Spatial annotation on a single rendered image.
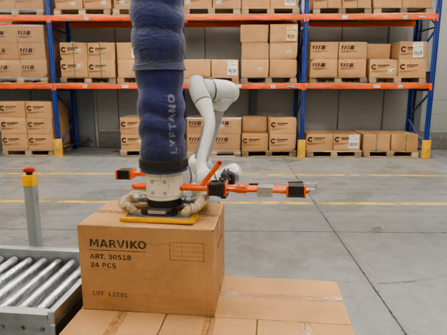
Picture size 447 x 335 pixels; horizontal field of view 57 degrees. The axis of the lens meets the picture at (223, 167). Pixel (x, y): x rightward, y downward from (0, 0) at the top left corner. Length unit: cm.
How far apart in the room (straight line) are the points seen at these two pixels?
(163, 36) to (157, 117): 33
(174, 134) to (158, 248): 49
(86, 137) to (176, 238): 931
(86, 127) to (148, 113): 918
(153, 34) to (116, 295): 114
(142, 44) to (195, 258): 92
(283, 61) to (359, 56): 162
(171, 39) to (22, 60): 838
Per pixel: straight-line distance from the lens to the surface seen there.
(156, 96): 176
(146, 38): 177
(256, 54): 904
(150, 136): 179
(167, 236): 177
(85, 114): 1091
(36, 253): 267
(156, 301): 191
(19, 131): 1023
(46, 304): 215
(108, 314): 198
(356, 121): 1077
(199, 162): 222
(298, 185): 179
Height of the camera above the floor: 153
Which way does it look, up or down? 11 degrees down
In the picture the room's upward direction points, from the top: straight up
